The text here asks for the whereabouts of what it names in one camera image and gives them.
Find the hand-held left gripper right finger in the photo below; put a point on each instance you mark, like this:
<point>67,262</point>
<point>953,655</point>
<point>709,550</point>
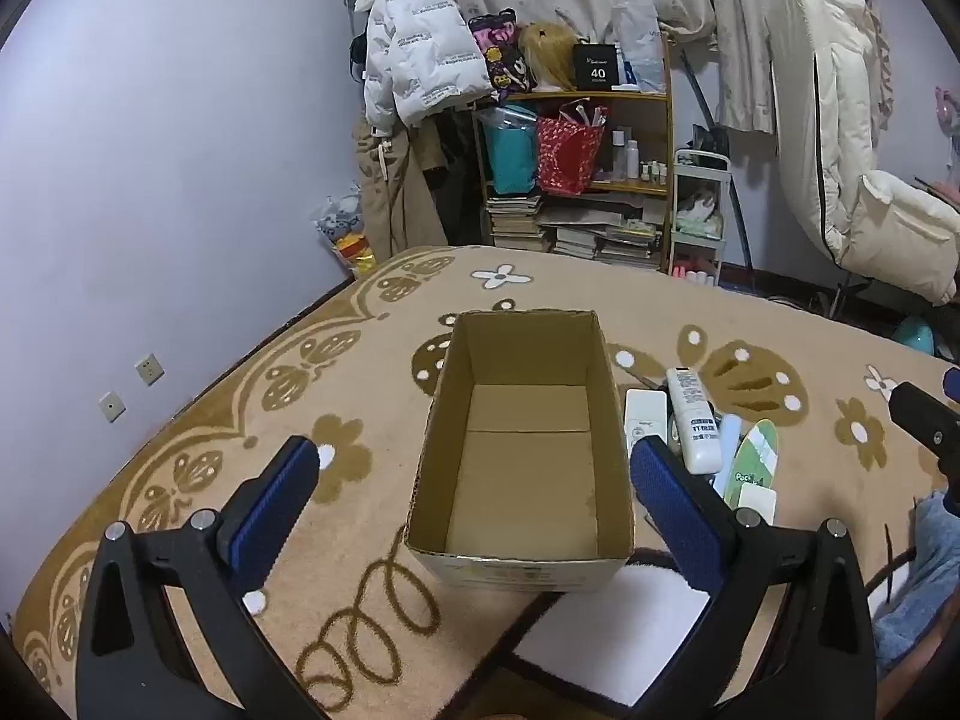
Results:
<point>675,517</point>

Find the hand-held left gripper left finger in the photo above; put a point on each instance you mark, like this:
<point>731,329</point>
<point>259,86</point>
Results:
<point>274,510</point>

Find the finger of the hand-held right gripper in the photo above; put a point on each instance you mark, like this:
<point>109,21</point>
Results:
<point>953,382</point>
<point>926,420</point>

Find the grey tube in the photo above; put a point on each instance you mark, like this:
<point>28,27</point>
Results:
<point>727,450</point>

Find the white remote control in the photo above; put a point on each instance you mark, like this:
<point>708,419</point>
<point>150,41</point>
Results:
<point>694,420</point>

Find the white power bank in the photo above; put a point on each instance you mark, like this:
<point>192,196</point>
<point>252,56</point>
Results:
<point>645,420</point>

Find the green oval fingerboard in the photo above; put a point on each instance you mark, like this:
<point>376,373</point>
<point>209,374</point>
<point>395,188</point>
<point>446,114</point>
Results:
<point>757,454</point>

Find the cardboard box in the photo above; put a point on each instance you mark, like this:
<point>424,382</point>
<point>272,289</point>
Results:
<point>525,405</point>

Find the teal round object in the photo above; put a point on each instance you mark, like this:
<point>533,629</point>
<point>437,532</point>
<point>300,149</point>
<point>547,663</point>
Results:
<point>916,334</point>

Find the chair base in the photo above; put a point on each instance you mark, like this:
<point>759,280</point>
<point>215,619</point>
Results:
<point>844,292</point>

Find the beige flower printed blanket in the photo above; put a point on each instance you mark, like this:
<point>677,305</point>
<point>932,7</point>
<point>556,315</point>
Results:
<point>300,360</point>

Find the person's blue clothing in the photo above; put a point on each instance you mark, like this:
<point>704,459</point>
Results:
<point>922,577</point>

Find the pile of magazines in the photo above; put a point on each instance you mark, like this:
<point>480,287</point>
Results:
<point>607,240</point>

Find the bag of plush toys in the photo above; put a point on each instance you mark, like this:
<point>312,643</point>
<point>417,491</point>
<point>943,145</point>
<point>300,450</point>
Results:
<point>345,232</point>

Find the white trolley cart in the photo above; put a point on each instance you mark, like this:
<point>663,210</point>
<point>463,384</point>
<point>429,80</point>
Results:
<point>701,225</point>

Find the stack of old books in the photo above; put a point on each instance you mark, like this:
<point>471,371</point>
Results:
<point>516,225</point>

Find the beige hanging coat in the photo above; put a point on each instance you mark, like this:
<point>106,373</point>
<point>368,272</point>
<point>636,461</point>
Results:
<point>394,187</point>

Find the wooden shelf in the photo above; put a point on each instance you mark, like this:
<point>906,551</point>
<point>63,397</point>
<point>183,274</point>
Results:
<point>667,165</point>

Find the row of small bottles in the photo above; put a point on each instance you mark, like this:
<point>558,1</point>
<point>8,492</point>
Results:
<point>637,161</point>

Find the red patterned bag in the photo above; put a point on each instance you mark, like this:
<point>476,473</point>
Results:
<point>570,157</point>

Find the dark hanging clothes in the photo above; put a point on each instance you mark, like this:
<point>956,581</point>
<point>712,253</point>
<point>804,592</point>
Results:
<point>454,157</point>

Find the teal bag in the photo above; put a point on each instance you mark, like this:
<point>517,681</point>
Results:
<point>510,154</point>

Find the clear plastic bag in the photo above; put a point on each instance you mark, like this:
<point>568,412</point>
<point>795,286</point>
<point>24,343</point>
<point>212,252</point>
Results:
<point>641,45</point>

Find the black box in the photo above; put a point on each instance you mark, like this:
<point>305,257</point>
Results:
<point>598,64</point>

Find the blonde wig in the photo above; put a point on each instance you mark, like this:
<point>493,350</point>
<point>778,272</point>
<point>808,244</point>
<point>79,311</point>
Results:
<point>551,52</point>

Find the white puffer jacket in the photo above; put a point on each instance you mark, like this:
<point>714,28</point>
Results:
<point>420,37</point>

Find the colourful printed black bag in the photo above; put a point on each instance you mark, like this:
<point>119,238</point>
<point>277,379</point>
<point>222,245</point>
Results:
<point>501,52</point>

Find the wall socket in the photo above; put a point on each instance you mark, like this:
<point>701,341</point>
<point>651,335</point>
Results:
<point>112,406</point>
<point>149,367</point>

